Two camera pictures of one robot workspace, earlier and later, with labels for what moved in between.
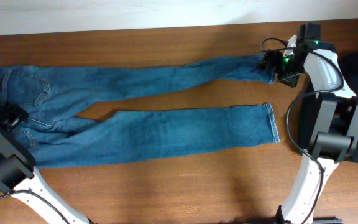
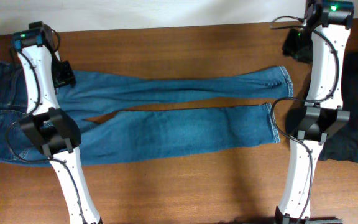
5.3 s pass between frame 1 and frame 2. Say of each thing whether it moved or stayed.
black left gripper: moved
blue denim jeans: moved
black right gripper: moved
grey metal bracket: stayed
